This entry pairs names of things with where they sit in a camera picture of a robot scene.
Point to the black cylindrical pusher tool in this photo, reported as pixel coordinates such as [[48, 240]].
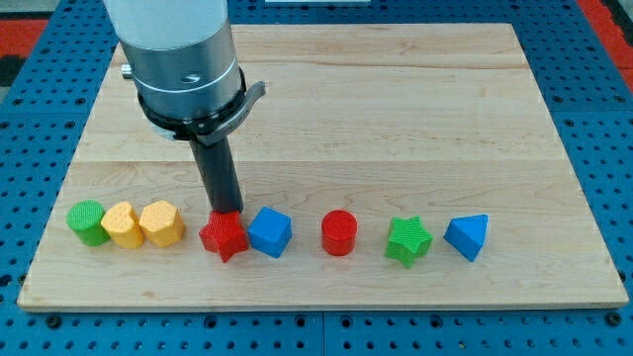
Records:
[[218, 175]]

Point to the red star block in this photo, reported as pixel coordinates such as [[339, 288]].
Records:
[[224, 234]]

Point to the green star block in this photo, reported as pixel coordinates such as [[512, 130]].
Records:
[[408, 240]]

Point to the yellow heart block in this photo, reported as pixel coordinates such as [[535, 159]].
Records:
[[121, 224]]

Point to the blue triangle block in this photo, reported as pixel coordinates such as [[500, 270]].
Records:
[[468, 235]]

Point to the green cylinder block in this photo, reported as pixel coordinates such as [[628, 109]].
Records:
[[84, 219]]

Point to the blue cube block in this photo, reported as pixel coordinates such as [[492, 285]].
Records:
[[270, 232]]

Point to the yellow hexagon block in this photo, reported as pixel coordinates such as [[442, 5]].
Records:
[[162, 224]]

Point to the light wooden board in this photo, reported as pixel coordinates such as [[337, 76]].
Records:
[[381, 121]]

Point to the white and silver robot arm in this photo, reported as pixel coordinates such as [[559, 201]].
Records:
[[184, 64]]

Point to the red cylinder block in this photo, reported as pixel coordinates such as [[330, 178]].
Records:
[[338, 232]]

